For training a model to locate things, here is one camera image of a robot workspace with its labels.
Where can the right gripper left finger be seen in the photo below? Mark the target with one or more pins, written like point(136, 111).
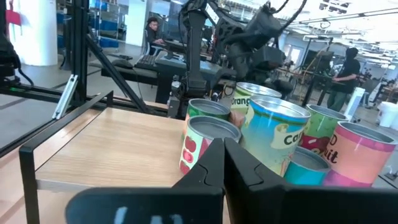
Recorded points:
point(174, 205)

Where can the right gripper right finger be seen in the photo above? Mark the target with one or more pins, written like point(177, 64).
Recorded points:
point(280, 205)

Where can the short teal can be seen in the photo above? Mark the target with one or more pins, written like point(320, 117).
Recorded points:
point(306, 169)

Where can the orange label can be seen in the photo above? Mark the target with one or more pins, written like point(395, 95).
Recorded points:
point(241, 99)

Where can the tomato label can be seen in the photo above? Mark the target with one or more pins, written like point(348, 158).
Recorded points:
point(199, 146)

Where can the tall blue carrot can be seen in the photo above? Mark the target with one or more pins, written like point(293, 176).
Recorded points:
point(270, 133)

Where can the green and red label can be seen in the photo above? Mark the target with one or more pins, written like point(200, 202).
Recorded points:
point(320, 127)

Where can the mixed fruit can pink orange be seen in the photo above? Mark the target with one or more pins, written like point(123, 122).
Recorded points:
point(357, 155)

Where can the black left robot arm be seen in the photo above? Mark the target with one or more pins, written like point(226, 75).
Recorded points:
point(196, 46)

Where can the standing person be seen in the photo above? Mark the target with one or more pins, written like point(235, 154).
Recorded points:
point(346, 74)

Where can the dark grey desk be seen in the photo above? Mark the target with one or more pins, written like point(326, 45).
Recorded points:
point(174, 63)

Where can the white tower appliance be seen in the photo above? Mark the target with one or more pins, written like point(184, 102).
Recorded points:
point(354, 102)

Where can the seated person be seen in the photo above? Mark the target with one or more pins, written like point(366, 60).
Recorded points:
point(152, 31)

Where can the black keyboard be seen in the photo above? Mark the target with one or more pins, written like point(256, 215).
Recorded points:
point(146, 62)

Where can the white bucket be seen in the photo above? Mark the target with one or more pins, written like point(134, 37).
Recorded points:
point(387, 113)

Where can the black computer mouse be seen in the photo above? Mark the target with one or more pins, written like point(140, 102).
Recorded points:
point(122, 63)

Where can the blue storage shelving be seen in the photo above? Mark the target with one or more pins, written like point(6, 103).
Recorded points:
point(109, 25)

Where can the white column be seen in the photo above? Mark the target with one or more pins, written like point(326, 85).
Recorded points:
point(37, 31)

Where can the red sign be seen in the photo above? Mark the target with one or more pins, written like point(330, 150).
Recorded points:
point(14, 17)

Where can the silver aluminium bracket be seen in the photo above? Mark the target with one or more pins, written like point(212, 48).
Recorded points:
point(65, 96)

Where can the black aluminium rig frame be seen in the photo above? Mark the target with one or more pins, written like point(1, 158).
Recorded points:
point(81, 46)

